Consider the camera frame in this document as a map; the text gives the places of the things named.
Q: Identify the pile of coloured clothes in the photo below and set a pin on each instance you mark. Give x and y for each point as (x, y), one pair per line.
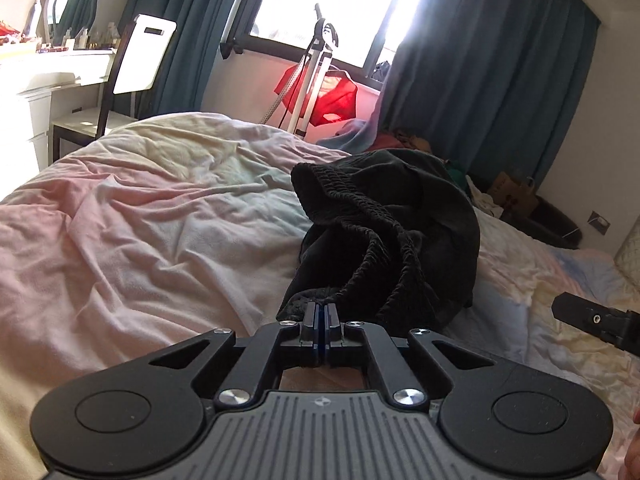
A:
(354, 137)

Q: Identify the red garment on hanger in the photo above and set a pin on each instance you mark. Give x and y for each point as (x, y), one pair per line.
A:
(336, 100)

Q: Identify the white dressing table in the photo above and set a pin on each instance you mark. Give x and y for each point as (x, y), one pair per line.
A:
(37, 88)

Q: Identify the teal right curtain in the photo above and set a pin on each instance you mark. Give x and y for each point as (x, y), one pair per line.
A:
(491, 84)

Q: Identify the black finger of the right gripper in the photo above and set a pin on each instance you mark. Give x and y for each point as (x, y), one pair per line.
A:
(616, 327)

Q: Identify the white-backed dark chair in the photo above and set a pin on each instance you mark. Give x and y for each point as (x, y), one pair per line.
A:
(136, 63)

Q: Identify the silver tripod stand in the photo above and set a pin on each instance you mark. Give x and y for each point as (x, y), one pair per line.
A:
(308, 76)

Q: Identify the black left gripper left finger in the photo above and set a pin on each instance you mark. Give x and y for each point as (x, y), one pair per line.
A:
(232, 372)

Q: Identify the wall power socket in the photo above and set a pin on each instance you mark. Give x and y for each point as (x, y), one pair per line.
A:
(599, 223)

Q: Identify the teal curtain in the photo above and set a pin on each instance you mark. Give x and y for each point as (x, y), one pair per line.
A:
(184, 73)
(491, 84)

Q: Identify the dark window frame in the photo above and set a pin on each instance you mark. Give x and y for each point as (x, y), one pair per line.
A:
(283, 29)

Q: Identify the black jacket with ribbed hem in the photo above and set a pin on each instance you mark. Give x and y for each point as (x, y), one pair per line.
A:
(393, 241)

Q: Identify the vanity mirror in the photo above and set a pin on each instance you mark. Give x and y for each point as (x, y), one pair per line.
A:
(67, 18)

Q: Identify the pastel tie-dye bed cover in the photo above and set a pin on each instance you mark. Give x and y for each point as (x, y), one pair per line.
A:
(182, 223)

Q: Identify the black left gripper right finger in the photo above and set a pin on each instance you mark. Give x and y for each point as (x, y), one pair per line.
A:
(412, 371)

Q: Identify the teal left curtain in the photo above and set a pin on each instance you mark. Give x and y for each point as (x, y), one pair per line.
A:
(184, 73)

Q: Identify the brown paper bag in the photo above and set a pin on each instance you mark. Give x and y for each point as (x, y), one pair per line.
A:
(514, 197)

